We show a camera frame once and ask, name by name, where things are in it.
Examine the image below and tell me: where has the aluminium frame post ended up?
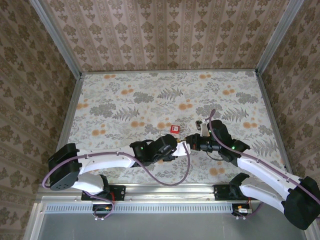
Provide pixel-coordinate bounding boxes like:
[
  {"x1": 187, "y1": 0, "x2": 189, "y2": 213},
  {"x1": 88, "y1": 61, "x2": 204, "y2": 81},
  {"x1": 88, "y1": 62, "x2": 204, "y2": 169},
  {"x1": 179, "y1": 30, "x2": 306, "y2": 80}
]
[
  {"x1": 27, "y1": 0, "x2": 84, "y2": 79},
  {"x1": 254, "y1": 0, "x2": 305, "y2": 76}
]

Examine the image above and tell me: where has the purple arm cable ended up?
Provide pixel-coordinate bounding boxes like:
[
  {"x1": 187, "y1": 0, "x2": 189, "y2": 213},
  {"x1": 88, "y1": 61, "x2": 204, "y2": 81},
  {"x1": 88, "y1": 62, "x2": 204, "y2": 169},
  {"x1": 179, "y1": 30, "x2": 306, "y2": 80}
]
[
  {"x1": 208, "y1": 108, "x2": 320, "y2": 221},
  {"x1": 41, "y1": 144, "x2": 191, "y2": 221}
]

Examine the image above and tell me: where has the aluminium table end rail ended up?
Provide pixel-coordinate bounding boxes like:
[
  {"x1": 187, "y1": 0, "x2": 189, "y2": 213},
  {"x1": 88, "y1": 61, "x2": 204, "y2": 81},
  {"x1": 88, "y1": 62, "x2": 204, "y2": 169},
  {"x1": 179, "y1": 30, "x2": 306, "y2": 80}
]
[{"x1": 80, "y1": 70, "x2": 258, "y2": 75}]

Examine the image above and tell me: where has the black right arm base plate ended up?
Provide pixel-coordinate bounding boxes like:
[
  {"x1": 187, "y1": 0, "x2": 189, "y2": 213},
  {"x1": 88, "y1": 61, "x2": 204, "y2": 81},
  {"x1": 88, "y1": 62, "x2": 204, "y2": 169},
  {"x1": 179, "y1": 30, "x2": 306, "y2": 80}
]
[{"x1": 213, "y1": 184, "x2": 261, "y2": 202}]

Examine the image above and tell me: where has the grey metal panel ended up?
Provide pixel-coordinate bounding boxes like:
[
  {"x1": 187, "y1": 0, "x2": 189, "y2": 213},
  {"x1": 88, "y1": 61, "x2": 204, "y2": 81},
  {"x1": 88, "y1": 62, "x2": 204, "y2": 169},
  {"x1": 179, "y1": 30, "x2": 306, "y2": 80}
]
[{"x1": 23, "y1": 202, "x2": 315, "y2": 240}]

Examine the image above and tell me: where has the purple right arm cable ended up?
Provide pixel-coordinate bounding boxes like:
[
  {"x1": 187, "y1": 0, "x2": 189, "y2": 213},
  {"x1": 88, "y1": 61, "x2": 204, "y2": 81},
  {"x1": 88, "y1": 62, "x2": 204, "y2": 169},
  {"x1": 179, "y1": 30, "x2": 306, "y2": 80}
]
[{"x1": 208, "y1": 108, "x2": 320, "y2": 221}]

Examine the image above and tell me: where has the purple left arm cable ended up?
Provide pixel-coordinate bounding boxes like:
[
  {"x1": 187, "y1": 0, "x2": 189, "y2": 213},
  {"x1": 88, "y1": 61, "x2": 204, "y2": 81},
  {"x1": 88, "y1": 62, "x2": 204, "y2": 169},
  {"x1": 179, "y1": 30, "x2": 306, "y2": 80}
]
[{"x1": 41, "y1": 144, "x2": 191, "y2": 221}]

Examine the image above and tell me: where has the thin black cable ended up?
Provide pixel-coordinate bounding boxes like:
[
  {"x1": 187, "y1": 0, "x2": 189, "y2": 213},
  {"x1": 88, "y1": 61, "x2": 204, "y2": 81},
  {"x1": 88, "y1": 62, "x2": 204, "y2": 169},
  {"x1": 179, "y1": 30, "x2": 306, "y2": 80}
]
[{"x1": 206, "y1": 152, "x2": 227, "y2": 161}]

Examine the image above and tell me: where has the aluminium table side rail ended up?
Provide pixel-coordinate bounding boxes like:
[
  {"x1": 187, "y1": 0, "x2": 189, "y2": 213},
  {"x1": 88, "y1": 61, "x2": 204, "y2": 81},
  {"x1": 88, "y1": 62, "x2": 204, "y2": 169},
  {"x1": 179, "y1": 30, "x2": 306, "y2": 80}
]
[
  {"x1": 255, "y1": 71, "x2": 296, "y2": 183},
  {"x1": 48, "y1": 74, "x2": 84, "y2": 185}
]

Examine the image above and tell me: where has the grey slotted cable duct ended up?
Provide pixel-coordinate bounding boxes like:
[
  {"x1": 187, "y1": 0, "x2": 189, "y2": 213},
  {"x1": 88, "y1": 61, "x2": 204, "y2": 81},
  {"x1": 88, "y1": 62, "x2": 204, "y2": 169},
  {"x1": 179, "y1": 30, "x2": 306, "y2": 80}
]
[{"x1": 44, "y1": 203, "x2": 236, "y2": 215}]

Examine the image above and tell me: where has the floral table cover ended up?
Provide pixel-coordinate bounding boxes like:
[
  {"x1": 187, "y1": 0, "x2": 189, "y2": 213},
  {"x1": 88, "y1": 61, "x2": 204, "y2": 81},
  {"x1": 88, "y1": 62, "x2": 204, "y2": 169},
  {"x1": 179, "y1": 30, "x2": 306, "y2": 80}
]
[{"x1": 57, "y1": 71, "x2": 288, "y2": 185}]

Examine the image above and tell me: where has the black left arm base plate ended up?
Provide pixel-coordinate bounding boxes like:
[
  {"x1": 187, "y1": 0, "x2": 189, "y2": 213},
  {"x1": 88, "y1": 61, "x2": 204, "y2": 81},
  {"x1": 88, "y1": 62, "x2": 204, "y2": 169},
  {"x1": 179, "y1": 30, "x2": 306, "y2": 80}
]
[{"x1": 81, "y1": 184, "x2": 126, "y2": 202}]

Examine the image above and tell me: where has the small red box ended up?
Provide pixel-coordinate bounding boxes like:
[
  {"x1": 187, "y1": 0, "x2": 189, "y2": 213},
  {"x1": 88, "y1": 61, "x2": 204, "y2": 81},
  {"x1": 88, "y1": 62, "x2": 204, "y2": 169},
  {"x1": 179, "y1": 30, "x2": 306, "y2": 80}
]
[{"x1": 159, "y1": 124, "x2": 181, "y2": 135}]

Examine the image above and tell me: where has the aluminium mounting rail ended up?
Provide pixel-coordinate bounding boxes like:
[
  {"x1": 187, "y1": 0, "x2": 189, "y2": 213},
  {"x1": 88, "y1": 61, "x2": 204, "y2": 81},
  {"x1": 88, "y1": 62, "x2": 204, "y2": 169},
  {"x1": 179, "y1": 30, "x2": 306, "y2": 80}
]
[{"x1": 34, "y1": 181, "x2": 308, "y2": 204}]

